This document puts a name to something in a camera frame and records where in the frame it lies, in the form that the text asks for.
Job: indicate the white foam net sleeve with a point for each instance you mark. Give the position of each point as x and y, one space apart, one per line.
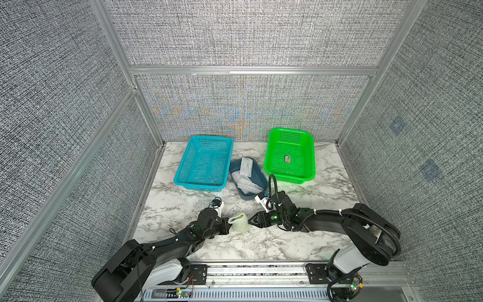
241 226

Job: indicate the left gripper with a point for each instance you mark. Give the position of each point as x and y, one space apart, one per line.
225 228

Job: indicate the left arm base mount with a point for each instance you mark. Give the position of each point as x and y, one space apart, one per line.
188 273

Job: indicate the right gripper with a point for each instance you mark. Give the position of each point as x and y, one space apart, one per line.
258 215

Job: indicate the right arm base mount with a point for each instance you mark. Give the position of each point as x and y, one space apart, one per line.
332 272

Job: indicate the white foam nets pile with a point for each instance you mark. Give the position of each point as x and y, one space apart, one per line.
247 177

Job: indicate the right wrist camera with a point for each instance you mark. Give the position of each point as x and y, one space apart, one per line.
263 200

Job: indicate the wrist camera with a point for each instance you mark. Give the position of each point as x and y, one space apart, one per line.
263 200
217 205

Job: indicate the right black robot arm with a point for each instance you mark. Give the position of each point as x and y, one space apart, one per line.
374 239

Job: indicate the green custard apple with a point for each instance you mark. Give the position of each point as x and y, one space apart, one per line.
232 220

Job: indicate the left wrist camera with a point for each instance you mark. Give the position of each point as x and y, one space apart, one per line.
217 205

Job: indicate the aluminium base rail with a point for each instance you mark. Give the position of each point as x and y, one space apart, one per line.
254 280

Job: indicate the green plastic basket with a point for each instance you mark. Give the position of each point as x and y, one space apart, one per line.
297 144

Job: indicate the teal plastic basket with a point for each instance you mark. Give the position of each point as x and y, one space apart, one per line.
205 163

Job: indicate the dark blue-grey tub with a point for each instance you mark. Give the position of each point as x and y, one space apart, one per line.
258 188

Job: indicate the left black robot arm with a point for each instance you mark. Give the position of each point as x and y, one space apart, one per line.
124 275

